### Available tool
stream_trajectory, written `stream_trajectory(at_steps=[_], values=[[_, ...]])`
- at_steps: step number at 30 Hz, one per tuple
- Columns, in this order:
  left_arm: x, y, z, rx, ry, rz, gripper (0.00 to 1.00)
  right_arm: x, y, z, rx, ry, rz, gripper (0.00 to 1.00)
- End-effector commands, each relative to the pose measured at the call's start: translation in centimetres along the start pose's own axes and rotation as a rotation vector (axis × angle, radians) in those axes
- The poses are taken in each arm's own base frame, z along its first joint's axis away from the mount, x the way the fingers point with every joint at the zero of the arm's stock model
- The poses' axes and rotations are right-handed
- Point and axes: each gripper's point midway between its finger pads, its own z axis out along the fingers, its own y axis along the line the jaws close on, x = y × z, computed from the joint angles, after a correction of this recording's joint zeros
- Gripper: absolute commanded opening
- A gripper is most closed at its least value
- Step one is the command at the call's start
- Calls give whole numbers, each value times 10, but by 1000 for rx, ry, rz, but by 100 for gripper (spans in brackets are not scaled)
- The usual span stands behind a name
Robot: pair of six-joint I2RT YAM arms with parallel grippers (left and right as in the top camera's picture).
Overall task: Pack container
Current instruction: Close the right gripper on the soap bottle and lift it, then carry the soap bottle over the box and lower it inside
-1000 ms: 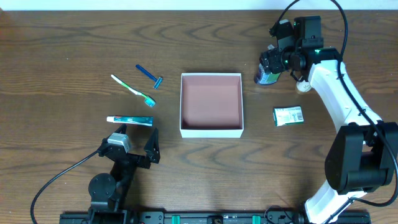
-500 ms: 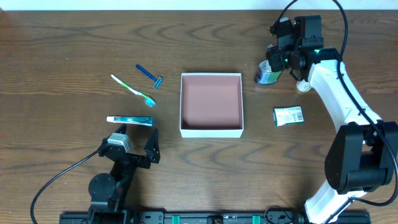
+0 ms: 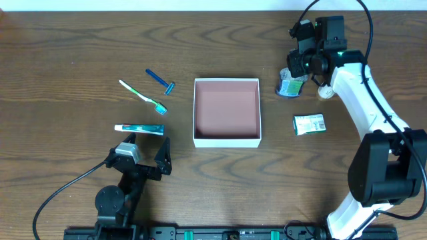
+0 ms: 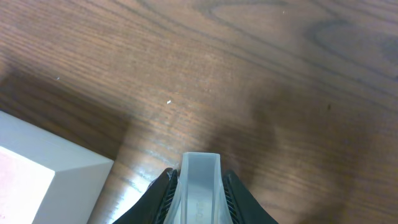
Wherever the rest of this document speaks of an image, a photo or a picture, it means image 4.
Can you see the white box with pink interior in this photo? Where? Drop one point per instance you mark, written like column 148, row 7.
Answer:
column 46, row 178

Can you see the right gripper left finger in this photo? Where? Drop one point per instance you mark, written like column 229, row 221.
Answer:
column 153, row 206

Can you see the clear soap pump bottle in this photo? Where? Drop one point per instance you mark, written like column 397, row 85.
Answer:
column 199, row 197

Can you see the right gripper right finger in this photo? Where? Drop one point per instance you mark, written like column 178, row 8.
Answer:
column 243, row 207

